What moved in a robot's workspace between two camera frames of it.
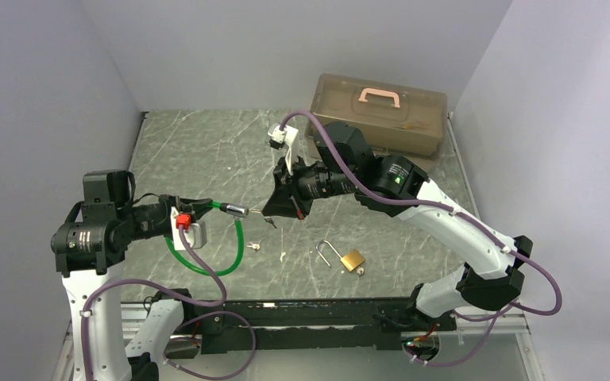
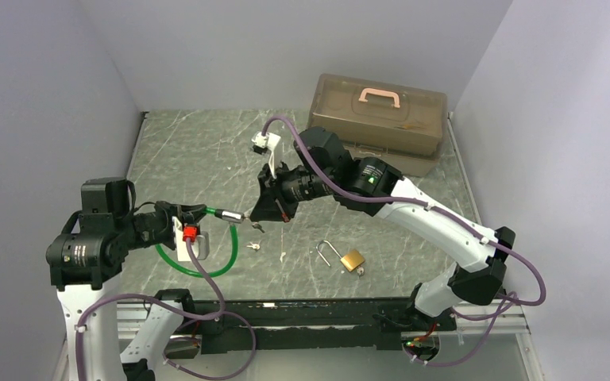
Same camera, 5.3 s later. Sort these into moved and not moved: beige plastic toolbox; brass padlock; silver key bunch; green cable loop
Moved: green cable loop
Not moved: silver key bunch; beige plastic toolbox; brass padlock
